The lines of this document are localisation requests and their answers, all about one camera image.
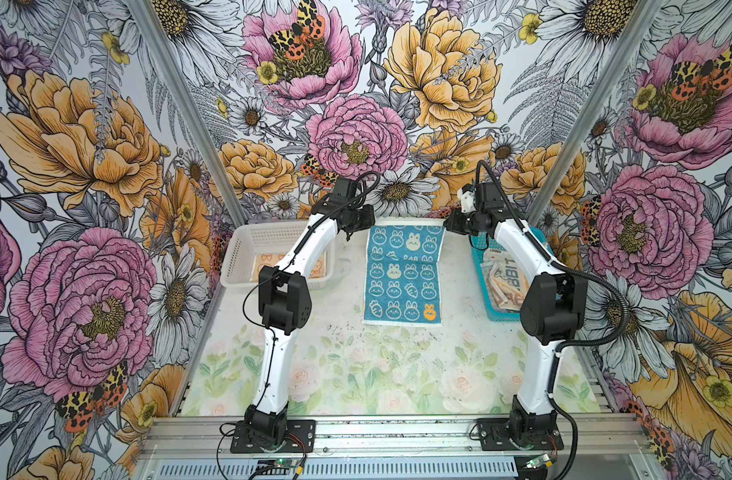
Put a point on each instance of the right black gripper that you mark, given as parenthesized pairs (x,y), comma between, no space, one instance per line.
(455,223)

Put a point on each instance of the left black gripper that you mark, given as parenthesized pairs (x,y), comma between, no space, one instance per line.
(366,222)

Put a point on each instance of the teal plastic basket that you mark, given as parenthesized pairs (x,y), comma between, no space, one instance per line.
(512,240)

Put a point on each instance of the blue and cream towel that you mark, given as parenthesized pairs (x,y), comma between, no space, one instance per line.
(402,284)

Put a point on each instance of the white plastic basket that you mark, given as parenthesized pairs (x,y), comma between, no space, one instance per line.
(254,246)

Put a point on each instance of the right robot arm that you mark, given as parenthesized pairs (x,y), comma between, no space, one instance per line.
(551,313)

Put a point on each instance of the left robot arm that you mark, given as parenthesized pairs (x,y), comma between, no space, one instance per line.
(285,303)

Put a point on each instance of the pink and cream towel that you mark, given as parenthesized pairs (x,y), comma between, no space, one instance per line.
(505,284)

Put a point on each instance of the green circuit board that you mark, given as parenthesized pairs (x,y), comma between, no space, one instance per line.
(279,465)

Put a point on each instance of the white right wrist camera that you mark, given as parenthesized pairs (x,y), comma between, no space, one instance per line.
(467,199)

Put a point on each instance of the left aluminium corner post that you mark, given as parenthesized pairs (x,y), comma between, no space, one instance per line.
(164,57)

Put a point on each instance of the aluminium corner post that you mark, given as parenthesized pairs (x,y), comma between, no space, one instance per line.
(641,20)
(164,57)

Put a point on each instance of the right aluminium corner post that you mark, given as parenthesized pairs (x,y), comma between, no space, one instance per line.
(641,20)

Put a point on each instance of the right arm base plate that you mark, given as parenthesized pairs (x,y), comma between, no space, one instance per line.
(501,434)

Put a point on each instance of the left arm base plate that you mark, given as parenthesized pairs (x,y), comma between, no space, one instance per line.
(292,436)

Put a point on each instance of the aluminium front rail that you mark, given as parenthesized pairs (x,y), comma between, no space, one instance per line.
(599,446)

